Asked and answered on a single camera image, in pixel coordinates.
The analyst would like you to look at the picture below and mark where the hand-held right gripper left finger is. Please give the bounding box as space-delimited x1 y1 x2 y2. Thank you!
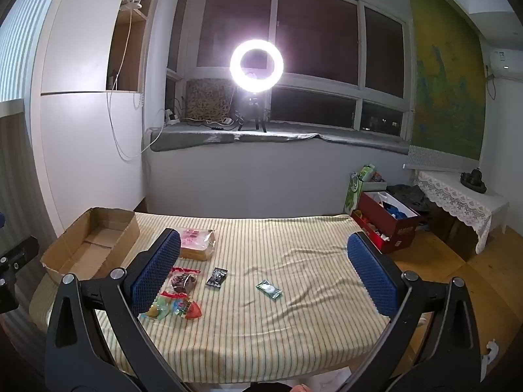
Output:
43 228 193 392

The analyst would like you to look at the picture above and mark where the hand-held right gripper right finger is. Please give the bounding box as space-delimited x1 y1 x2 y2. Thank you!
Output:
346 232 483 392

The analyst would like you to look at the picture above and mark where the red date snack packet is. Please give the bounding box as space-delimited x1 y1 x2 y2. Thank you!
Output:
171 267 202 295

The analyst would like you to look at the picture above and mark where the colourful jelly snack packet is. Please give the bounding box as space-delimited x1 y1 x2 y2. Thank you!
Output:
138 292 203 321

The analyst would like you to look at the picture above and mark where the sliced bread packet pink print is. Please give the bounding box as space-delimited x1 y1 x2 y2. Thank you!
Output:
178 228 216 261

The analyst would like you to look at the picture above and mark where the black candy packet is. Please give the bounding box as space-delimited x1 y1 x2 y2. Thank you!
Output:
205 267 228 288

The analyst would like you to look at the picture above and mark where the brown cardboard box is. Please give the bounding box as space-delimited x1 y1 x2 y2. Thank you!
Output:
40 207 140 284

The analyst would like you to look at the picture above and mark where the green candy packet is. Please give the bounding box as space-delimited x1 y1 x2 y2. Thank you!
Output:
256 280 283 301

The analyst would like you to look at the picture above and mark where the red storage box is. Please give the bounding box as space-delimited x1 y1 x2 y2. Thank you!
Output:
352 190 421 254

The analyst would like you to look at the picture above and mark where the green paper bag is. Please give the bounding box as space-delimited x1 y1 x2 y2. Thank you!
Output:
344 164 376 216

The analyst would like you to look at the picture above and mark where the dark cloth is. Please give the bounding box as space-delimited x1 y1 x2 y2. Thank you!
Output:
386 184 430 213

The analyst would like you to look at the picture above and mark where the lace covered side table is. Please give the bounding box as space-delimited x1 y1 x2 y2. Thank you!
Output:
414 169 511 254

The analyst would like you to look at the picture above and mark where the yellow striped table cloth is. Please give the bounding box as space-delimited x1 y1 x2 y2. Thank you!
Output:
28 211 393 384

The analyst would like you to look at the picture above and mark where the dark ship ornament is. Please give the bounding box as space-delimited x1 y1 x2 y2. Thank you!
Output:
460 168 488 193

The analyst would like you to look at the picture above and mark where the white wardrobe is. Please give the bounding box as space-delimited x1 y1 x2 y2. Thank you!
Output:
30 0 164 237

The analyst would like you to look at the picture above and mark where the white plastic piece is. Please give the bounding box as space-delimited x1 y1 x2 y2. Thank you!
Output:
486 339 501 370

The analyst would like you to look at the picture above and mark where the brown patterned cushion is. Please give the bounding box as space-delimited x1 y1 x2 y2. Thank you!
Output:
186 78 238 121

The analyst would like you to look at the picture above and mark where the black tripod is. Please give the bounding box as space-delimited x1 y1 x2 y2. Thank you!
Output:
237 90 268 133

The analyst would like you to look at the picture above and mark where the white air conditioner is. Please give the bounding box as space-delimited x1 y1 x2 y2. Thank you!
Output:
486 47 523 80

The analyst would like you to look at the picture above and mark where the large white framed window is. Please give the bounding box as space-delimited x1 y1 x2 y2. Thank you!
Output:
167 0 415 137

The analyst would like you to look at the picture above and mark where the white hanging cable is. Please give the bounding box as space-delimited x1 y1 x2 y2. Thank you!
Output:
106 0 164 160

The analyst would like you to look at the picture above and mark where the green yellow wall poster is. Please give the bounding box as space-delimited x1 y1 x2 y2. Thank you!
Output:
402 0 487 172

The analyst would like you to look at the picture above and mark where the white ring light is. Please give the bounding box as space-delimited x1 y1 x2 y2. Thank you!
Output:
229 40 284 90

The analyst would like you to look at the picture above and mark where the wooden wall shelf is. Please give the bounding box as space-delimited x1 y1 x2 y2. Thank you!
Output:
107 0 160 92

